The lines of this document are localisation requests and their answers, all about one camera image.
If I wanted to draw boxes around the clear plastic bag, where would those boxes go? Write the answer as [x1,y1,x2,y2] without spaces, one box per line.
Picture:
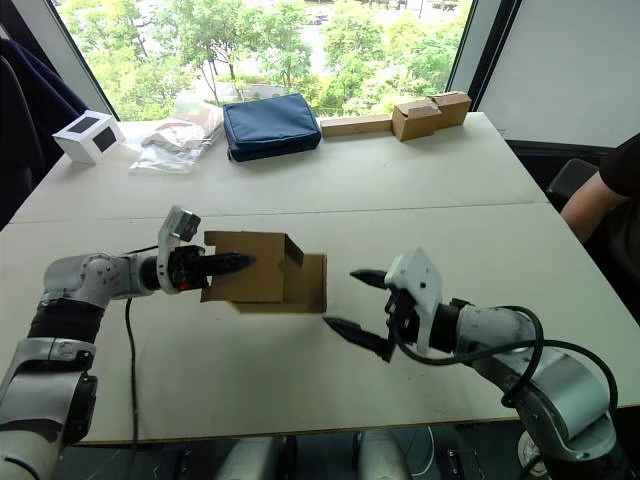
[128,94,225,175]

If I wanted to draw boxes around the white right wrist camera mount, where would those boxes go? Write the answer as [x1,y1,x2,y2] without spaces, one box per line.
[383,247,445,356]

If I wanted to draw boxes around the person black shirt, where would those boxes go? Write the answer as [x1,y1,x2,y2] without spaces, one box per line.
[597,134,640,199]

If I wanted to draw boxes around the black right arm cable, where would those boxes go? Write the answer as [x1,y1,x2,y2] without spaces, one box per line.
[392,304,621,416]

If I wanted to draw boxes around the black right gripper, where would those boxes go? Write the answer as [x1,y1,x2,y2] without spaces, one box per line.
[321,268,426,364]

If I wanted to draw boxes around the brown cardboard box closed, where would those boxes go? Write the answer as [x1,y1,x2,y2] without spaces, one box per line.
[429,90,472,132]

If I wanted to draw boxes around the small brown cardboard box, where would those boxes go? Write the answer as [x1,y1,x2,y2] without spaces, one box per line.
[199,229,329,316]

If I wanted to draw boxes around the glass window with trees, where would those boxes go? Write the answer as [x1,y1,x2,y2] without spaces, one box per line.
[49,0,481,122]

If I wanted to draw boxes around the flat folded cardboard piece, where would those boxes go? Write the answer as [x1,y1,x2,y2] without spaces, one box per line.
[319,113,394,139]

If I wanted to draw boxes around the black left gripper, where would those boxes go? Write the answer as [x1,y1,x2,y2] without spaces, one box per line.
[167,243,258,297]

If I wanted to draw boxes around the brown cardboard box open flaps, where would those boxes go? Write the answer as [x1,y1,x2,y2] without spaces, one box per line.
[391,97,444,143]

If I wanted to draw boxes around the black chair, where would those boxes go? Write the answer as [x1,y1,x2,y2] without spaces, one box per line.
[544,157,599,212]

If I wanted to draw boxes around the grey rounded shape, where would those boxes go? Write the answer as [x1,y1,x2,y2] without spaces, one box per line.
[357,430,414,480]

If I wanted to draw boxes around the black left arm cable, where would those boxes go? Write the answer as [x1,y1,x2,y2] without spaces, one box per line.
[122,295,142,451]

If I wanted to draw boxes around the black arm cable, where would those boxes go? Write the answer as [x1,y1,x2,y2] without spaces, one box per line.
[392,304,621,416]
[122,295,142,451]

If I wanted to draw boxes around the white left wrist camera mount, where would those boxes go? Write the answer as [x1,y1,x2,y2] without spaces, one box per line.
[155,204,203,294]

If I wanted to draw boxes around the dark hanging jacket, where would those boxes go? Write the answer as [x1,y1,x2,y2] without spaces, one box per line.
[0,37,89,231]

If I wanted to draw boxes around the navy blue fabric pouch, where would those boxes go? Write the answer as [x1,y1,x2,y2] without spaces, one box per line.
[222,93,323,164]

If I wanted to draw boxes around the white box with black panels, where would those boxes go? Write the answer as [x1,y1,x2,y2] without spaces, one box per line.
[52,110,125,165]

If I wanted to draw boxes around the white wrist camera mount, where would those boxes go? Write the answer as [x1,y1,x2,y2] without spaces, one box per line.
[383,247,445,356]
[155,204,203,294]

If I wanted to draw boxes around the white round disc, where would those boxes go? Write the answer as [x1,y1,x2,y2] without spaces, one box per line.
[517,429,544,474]

